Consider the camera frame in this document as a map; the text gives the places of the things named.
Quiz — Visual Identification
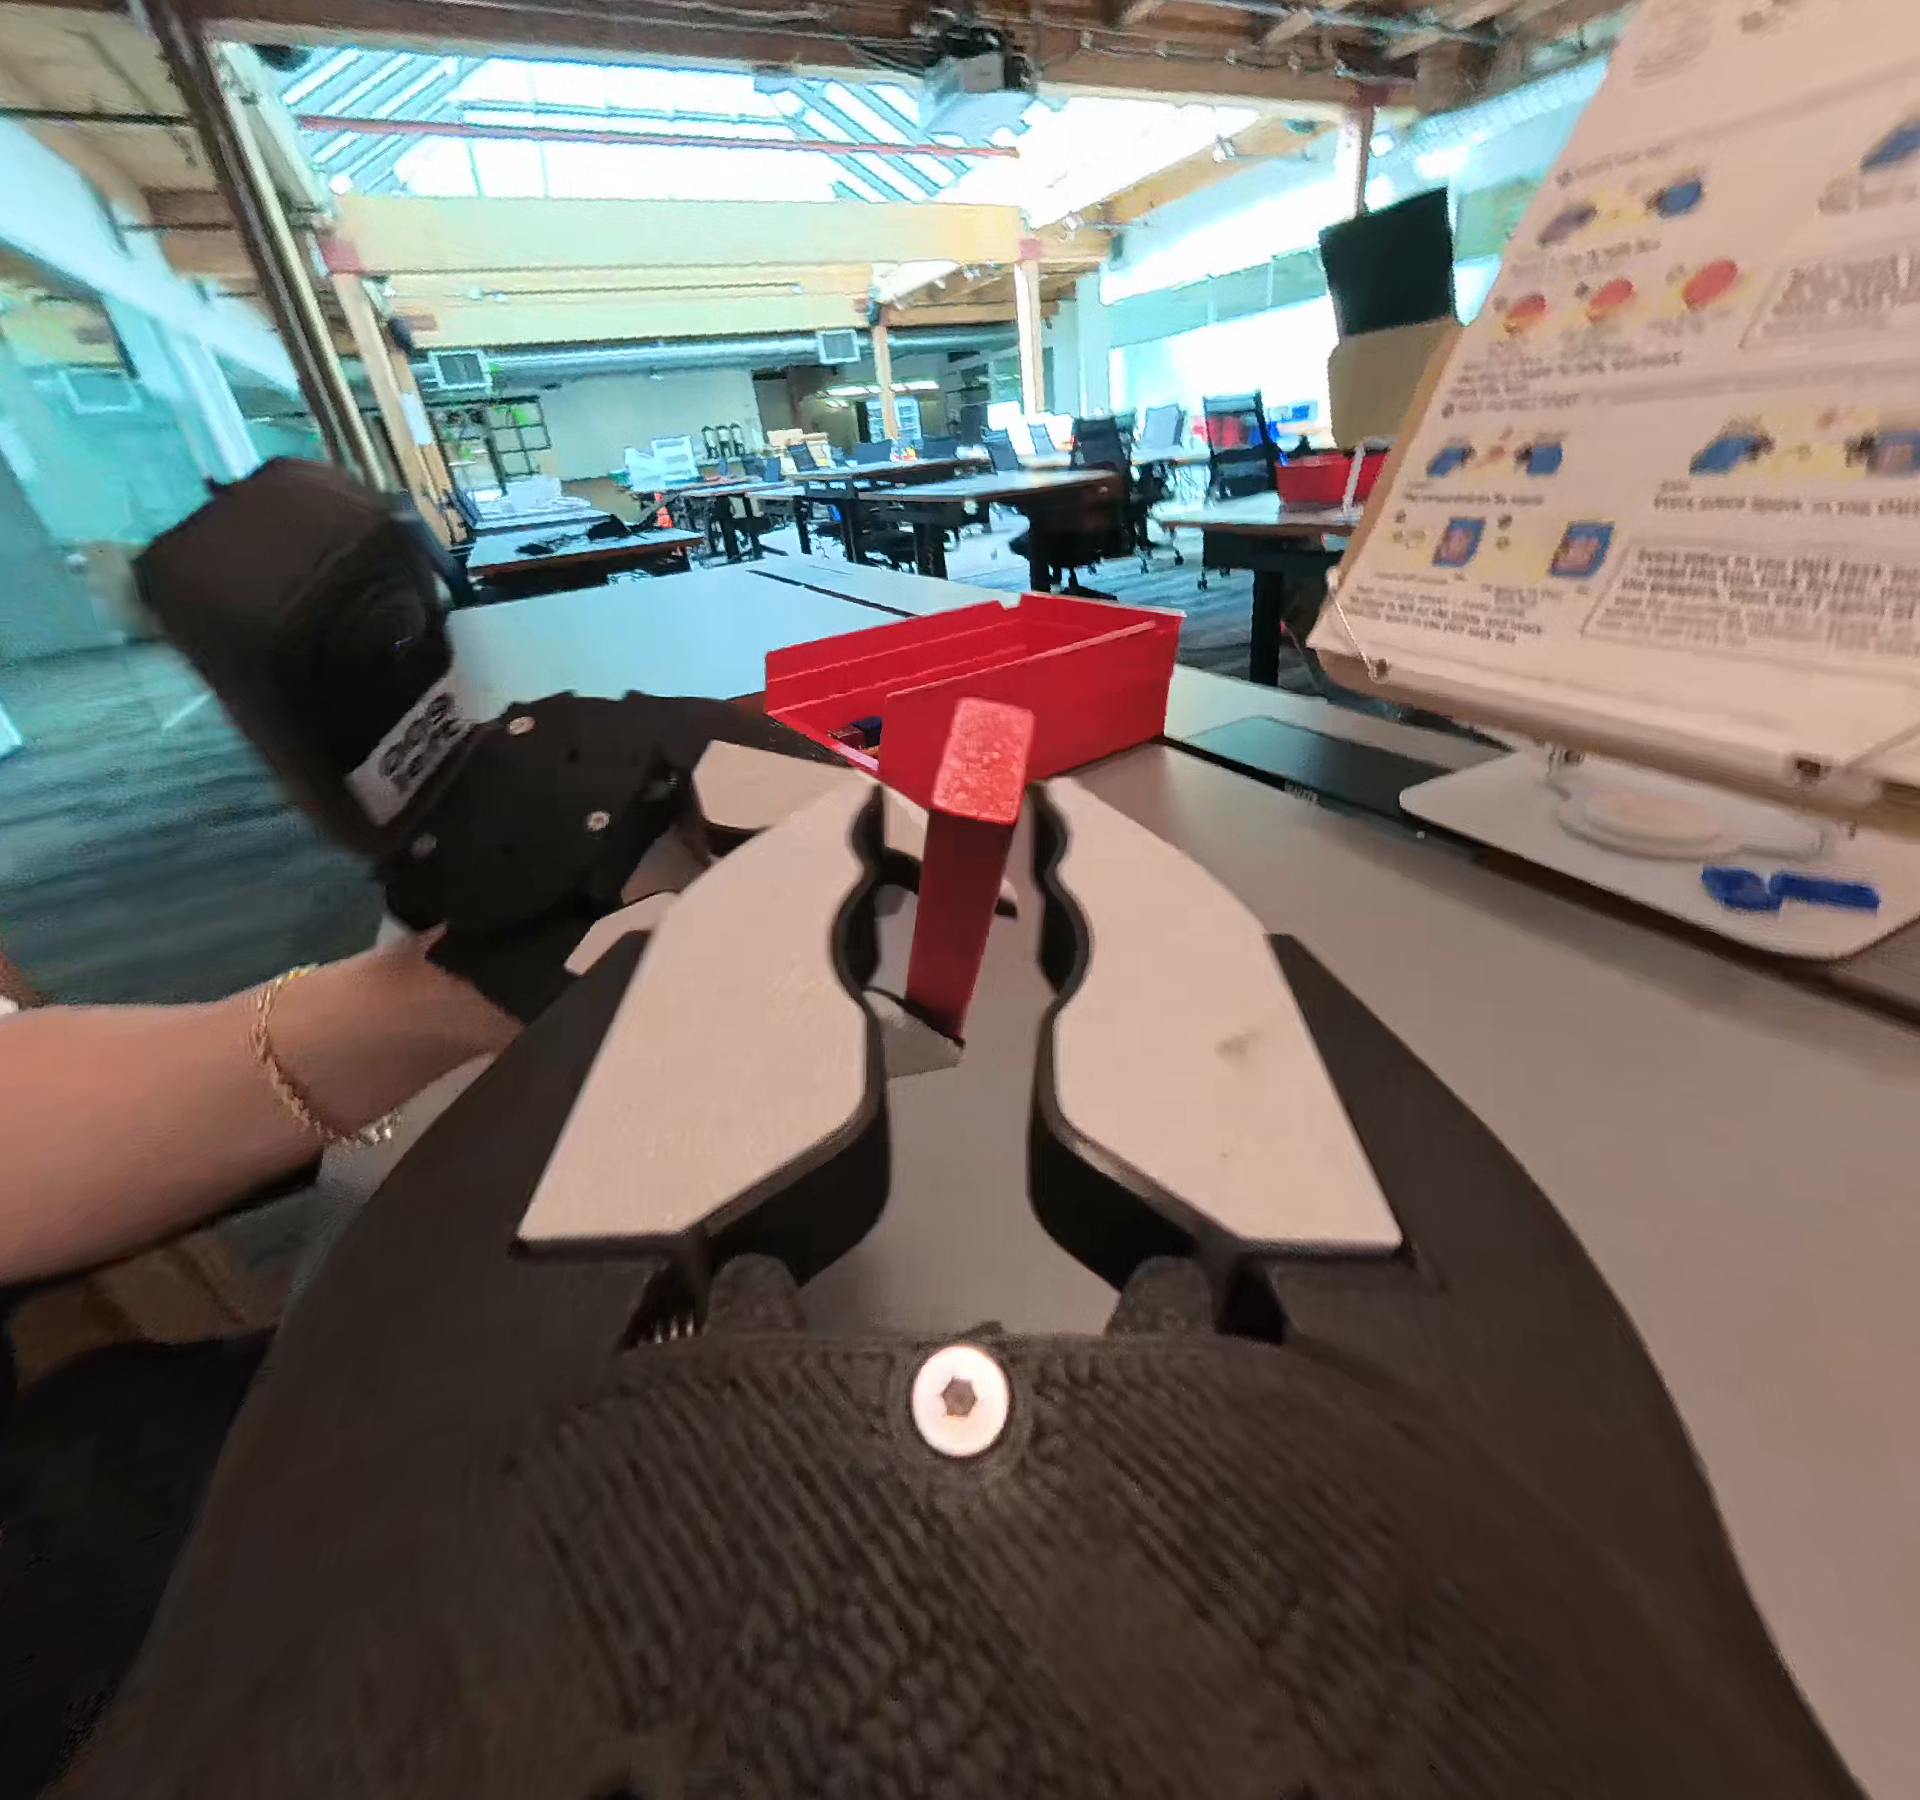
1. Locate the red plastic bin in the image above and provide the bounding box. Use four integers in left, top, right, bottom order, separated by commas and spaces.
764, 592, 1188, 806
1273, 448, 1392, 516

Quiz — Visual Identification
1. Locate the ceiling projector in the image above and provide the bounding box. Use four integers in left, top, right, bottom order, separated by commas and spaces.
923, 28, 1040, 149

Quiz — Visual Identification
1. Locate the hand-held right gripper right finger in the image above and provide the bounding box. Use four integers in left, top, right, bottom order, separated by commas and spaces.
1031, 775, 1407, 1268

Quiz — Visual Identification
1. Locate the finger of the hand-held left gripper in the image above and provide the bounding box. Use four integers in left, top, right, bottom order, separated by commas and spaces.
567, 893, 688, 980
691, 742, 933, 879

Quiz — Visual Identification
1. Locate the gold chain bracelet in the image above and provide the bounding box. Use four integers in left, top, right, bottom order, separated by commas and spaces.
248, 964, 401, 1151

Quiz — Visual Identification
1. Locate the black office chair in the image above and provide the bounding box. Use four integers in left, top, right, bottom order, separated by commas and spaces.
1004, 418, 1145, 599

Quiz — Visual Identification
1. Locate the instruction sheet board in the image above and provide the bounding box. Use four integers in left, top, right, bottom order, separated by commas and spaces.
1310, 0, 1920, 800

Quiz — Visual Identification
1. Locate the grey desk with wooden edge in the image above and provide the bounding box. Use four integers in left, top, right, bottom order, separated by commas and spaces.
446, 557, 999, 727

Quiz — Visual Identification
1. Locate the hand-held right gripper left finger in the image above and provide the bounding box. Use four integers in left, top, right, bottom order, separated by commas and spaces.
519, 781, 891, 1263

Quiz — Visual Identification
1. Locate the person's left forearm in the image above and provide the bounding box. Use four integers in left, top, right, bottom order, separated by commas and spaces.
3, 950, 488, 1291

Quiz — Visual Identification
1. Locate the white stand base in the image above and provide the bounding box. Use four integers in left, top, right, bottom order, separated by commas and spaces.
1399, 745, 1920, 966

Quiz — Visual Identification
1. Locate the person's left hand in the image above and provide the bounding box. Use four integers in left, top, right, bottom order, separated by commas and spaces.
376, 925, 535, 1064

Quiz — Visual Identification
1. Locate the red block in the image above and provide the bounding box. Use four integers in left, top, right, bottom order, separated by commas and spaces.
901, 697, 1040, 1046

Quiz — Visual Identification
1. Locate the blue clip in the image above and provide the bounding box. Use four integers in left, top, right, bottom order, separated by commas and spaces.
1700, 859, 1891, 923

